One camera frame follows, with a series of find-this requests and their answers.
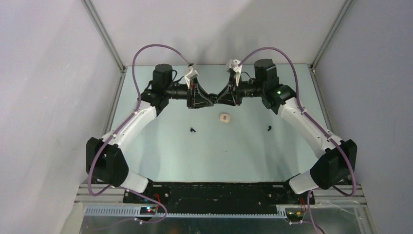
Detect right controller board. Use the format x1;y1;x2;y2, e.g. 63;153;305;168
286;212;305;223

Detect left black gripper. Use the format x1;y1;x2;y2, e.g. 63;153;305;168
165;77;213;110

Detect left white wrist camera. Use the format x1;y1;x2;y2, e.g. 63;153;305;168
184;63;199;88

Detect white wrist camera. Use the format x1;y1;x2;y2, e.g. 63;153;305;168
184;63;199;88
226;59;242;86

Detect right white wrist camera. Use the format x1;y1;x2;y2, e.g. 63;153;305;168
226;59;242;86

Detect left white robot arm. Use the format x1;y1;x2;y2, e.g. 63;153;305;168
86;63;199;203

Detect right aluminium frame post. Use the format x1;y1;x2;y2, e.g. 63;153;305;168
310;0;354;70

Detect left controller board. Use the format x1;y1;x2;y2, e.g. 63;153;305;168
139;206;157;215

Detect beige earbud charging case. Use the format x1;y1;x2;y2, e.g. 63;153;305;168
219;113;231;123

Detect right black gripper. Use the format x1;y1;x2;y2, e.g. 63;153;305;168
216;74;265;107

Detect controller board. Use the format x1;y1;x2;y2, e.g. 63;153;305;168
286;212;305;223
139;206;157;215

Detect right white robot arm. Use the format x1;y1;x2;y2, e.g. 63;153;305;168
213;59;357;204

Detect black earbud charging case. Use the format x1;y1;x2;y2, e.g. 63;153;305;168
208;93;219;104

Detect left aluminium frame post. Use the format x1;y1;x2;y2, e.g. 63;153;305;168
81;0;125;73

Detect aluminium frame post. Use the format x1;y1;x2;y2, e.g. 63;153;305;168
81;0;125;73
310;0;354;70

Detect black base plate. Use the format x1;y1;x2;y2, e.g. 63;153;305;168
123;182;308;214

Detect grey slotted cable duct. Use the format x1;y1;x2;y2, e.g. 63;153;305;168
84;206;287;219

